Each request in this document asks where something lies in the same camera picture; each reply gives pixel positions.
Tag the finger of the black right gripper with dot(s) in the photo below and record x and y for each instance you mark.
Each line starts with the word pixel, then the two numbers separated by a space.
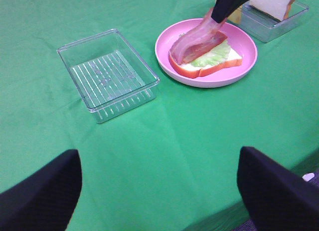
pixel 223 8

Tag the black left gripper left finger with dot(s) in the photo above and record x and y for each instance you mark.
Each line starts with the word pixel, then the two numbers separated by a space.
pixel 46 200

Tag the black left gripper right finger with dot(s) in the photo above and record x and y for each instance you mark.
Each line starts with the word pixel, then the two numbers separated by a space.
pixel 276 198

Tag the bacon strip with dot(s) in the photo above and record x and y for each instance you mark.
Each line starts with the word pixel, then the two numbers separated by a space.
pixel 199 34
pixel 198 50

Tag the bread slice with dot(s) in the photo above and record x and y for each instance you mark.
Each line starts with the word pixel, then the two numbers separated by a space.
pixel 278 9
pixel 189 71

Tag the green lettuce leaf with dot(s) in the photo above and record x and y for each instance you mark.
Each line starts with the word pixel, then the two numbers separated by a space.
pixel 215 56

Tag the yellow cheese slice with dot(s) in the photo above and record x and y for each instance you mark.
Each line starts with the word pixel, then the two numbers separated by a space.
pixel 236 16

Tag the pink round plate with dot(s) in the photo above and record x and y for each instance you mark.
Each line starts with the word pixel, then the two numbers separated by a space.
pixel 240 41

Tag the right clear plastic tray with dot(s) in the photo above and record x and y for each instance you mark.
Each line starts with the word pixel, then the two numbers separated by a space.
pixel 266 28

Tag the clear plastic tray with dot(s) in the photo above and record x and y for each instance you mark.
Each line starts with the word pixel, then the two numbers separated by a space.
pixel 109 74
pixel 266 28

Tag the green tablecloth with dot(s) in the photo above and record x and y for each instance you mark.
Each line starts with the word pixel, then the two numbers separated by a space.
pixel 170 164

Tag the left clear plastic tray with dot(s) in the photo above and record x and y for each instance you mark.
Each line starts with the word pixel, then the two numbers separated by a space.
pixel 109 74

